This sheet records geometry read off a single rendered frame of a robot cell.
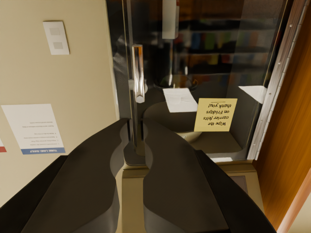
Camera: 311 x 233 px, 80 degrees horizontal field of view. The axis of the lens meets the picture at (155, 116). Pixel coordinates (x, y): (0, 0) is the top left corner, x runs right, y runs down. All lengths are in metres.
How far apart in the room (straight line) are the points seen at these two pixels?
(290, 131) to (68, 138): 0.88
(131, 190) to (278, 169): 0.35
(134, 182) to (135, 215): 0.07
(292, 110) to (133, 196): 0.39
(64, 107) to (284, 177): 0.82
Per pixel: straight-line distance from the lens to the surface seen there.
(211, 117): 0.40
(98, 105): 0.87
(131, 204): 0.46
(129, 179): 0.46
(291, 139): 0.50
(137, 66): 0.28
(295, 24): 0.41
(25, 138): 1.10
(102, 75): 0.82
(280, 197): 0.56
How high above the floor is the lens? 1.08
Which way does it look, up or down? 29 degrees up
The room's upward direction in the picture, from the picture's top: 179 degrees clockwise
